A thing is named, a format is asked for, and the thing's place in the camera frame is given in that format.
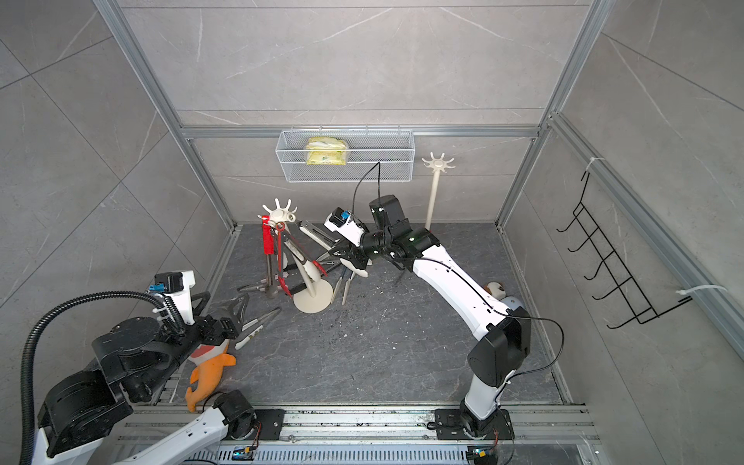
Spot grey blue dome toy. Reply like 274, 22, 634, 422
501, 296, 523, 311

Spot orange monster plush toy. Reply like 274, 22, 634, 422
184, 339, 236, 413

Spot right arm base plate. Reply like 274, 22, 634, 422
426, 409, 515, 441

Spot brown white plush toy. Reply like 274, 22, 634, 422
486, 281, 507, 300

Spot white wire mesh basket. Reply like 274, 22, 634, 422
275, 129, 416, 183

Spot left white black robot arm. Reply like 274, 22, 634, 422
19, 291, 238, 464

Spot yellow packet in basket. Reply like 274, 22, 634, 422
304, 137, 350, 166

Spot red sleeved steel tongs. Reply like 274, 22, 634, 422
261, 215, 279, 298

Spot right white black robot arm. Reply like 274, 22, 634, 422
325, 195, 532, 438

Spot black tipped steel tongs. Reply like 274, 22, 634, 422
290, 261, 342, 295

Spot cream utensil stand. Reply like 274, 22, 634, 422
422, 152, 455, 230
260, 199, 334, 314

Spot slim white tipped tongs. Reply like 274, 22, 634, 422
234, 307, 282, 351

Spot black wire wall hook rack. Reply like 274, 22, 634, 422
556, 172, 693, 331

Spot red pink paw tongs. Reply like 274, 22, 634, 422
236, 280, 269, 294

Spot long steel white tongs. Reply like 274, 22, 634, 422
276, 222, 322, 283

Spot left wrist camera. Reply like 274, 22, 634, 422
148, 270, 196, 326

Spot blue handled cream tongs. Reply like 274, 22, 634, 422
331, 267, 356, 306

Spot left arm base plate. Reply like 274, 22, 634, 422
228, 409, 286, 441

